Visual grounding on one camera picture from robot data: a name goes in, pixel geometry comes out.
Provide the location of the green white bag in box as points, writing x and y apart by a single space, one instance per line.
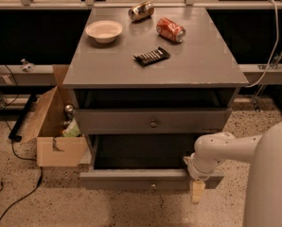
72 130

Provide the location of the red soda can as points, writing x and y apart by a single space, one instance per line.
170 30

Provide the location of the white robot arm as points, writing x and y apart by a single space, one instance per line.
263 201

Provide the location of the grey drawer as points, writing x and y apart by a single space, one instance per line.
136 121
139 161

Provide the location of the grey drawer cabinet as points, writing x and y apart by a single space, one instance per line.
201 72

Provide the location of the open cardboard box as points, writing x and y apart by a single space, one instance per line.
46 125

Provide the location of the white bowl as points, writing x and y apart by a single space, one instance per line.
104 32

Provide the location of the black bar on floor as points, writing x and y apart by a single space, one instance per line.
14 136

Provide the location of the gold soda can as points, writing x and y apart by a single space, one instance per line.
141 11

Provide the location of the black snack bar wrapper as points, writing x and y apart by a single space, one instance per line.
152 57

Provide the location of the silver can in box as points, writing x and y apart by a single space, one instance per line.
69 110

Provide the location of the grey top drawer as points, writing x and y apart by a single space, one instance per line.
136 121

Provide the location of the small clear object on ledge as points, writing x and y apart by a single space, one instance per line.
27 66

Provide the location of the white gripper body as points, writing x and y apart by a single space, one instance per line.
197 170

